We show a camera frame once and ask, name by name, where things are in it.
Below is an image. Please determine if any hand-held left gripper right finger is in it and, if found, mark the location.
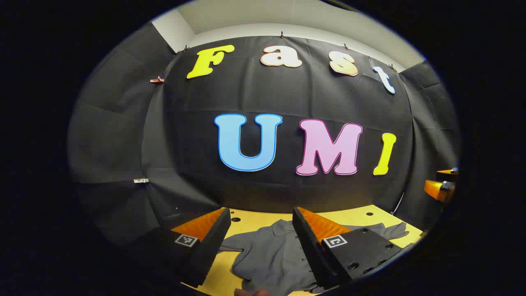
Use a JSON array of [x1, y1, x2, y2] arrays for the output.
[[292, 207, 404, 290]]

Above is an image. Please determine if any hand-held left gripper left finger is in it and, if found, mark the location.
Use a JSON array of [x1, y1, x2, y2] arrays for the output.
[[131, 208, 232, 288]]

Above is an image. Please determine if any grey button-up shirt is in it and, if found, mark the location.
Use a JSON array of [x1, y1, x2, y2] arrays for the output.
[[219, 219, 410, 295]]

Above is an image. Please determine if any black backdrop cloth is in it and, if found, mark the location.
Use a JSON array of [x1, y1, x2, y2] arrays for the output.
[[68, 23, 460, 247]]

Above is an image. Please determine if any thin white wall cable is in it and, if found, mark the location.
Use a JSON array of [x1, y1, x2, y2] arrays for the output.
[[392, 192, 406, 215]]

